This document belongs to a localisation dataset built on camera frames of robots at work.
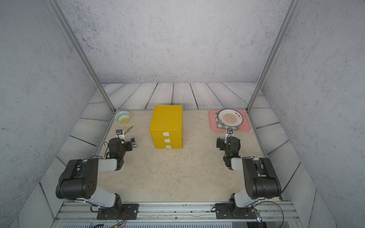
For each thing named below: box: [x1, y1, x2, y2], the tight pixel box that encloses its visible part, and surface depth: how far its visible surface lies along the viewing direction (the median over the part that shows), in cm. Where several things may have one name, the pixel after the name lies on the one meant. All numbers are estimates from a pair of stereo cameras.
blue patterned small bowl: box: [114, 110, 131, 124], surface depth 117 cm
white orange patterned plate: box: [218, 108, 244, 127], surface depth 117 cm
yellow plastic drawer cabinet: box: [149, 105, 183, 149], surface depth 89 cm
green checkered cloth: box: [215, 113, 240, 131], surface depth 110 cm
